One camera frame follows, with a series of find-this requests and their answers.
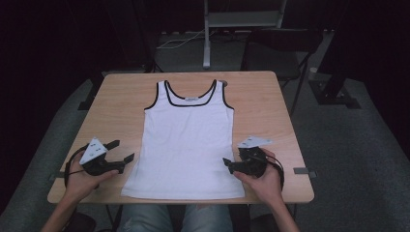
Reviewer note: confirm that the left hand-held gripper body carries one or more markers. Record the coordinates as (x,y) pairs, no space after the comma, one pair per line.
(92,151)

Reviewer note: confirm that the grey metal stand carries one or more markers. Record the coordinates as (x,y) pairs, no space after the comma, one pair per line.
(240,19)

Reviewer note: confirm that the person's right leg in jeans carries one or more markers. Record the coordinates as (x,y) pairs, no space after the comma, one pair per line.
(209,219)

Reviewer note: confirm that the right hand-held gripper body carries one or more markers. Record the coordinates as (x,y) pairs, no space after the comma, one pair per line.
(254,162)

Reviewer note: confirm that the person's right hand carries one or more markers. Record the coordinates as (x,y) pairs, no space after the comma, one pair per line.
(267,187)

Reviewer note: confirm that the black table foot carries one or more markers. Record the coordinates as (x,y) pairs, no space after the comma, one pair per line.
(90,96)

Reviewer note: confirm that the black stand base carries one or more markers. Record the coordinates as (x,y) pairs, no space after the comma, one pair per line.
(332,93)

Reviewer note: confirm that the person's left leg in jeans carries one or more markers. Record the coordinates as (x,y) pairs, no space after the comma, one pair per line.
(145,219)

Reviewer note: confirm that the white tank top black trim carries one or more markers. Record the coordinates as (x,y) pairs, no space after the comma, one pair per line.
(187,145)

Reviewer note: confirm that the person's leg in jeans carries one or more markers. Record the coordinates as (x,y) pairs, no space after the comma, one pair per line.
(209,219)
(145,219)

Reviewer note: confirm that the black folding chair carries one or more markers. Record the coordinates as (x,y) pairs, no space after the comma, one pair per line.
(274,61)

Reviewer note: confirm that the person's left hand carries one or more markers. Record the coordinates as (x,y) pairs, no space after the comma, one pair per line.
(79,183)

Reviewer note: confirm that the black seat armrest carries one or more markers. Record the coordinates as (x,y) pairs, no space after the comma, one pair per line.
(82,223)

